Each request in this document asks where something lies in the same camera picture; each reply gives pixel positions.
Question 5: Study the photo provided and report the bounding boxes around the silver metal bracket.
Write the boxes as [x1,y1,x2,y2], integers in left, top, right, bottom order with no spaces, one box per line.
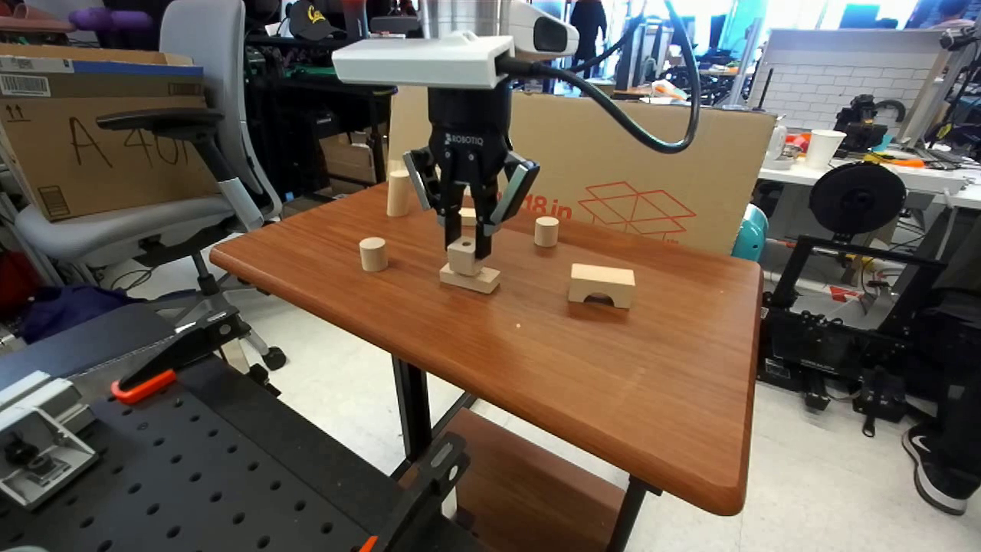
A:
[0,369,106,514]

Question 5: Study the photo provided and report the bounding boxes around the wooden arch block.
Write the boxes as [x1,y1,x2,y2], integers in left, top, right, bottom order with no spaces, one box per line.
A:
[565,262,638,309]

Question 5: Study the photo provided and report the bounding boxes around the flat wooden base block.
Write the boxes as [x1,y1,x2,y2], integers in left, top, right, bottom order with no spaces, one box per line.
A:
[438,262,506,298]

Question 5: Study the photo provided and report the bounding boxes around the white perforated panel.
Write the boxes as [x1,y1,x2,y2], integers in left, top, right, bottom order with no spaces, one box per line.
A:
[762,29,957,131]

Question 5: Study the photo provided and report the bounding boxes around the wooden cube with round hole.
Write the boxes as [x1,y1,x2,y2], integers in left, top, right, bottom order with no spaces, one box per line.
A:
[445,240,483,283]

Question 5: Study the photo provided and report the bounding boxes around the short wooden cylinder lying sideways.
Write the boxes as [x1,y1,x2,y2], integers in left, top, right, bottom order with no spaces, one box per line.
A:
[355,237,393,275]

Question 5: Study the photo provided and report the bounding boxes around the tall wooden cylinder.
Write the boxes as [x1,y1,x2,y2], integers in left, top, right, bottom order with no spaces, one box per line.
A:
[384,168,413,222]

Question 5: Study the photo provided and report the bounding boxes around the brown wooden lower panel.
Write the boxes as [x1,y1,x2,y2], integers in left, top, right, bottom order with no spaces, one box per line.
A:
[445,408,628,552]

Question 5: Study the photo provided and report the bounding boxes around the person in dark clothes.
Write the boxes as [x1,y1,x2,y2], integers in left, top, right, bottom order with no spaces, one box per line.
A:
[570,0,610,68]

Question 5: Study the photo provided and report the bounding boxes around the black 3D printer frame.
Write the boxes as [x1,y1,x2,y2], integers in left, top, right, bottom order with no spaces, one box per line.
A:
[762,233,950,426]

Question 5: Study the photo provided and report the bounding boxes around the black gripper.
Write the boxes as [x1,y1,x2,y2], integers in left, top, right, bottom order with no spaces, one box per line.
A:
[401,83,544,262]

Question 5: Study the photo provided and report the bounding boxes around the short upright wooden cylinder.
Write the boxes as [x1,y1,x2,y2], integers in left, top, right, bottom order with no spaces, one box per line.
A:
[530,216,565,251]

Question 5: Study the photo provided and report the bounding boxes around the black perforated mounting board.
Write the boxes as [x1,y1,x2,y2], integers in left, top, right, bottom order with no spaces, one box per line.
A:
[0,351,472,552]

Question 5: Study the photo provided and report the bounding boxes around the dark trouser leg with sneaker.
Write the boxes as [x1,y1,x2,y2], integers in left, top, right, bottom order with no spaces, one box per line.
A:
[898,229,981,519]

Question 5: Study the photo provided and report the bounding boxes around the large cardboard sheet red print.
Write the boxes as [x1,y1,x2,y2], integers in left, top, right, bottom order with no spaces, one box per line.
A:
[388,80,779,259]

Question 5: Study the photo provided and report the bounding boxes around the black table leg frame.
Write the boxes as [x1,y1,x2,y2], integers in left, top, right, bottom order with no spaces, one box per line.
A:
[391,351,652,552]

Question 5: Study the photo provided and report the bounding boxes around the grey office chair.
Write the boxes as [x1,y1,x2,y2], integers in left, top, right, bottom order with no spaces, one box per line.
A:
[10,0,291,377]

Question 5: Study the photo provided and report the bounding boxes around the black clamp with orange handle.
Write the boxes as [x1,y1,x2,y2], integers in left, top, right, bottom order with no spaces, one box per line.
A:
[107,309,256,408]
[355,436,472,552]

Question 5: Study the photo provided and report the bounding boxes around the cardboard box with handwriting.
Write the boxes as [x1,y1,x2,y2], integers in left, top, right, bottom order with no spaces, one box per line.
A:
[0,41,223,223]

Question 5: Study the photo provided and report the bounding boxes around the teal ball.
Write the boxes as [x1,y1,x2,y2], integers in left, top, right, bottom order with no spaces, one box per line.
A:
[731,203,773,263]

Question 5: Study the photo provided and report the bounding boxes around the white desk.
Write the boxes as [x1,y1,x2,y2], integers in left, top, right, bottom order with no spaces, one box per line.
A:
[758,150,981,216]

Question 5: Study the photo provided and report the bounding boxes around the black filament spool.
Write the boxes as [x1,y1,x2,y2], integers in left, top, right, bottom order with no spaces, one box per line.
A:
[808,159,909,244]

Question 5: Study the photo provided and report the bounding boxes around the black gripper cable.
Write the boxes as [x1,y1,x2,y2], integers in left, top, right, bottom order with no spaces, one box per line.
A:
[493,0,705,157]

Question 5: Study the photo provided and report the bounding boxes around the dark blue bag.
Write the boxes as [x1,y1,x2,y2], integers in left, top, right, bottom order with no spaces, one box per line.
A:
[15,283,136,348]

